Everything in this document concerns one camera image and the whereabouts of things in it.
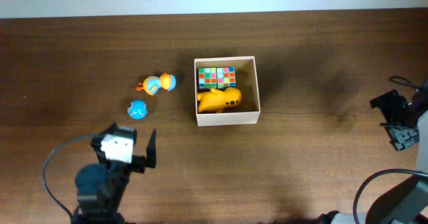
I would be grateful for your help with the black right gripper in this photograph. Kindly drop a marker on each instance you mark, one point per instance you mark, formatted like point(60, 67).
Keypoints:
point(392, 118)

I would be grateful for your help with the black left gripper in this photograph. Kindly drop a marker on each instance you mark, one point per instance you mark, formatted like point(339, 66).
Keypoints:
point(140, 161)

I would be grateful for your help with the yellow dog toy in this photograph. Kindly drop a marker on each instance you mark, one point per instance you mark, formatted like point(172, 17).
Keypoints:
point(217, 101)

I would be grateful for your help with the Rubik's cube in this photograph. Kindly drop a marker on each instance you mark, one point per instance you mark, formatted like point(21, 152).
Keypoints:
point(207, 78)
point(225, 77)

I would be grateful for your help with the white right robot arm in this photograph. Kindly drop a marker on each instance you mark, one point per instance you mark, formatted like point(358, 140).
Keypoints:
point(404, 202)

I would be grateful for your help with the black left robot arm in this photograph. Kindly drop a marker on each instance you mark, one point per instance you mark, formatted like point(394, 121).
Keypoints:
point(101, 186)

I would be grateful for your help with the blue ball toy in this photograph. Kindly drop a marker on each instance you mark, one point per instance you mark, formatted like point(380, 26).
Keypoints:
point(137, 109)

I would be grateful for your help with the orange blue duck toy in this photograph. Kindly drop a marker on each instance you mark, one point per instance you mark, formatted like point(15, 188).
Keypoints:
point(152, 84)

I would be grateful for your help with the pink cardboard box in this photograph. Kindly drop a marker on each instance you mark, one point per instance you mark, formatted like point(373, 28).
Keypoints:
point(246, 81)

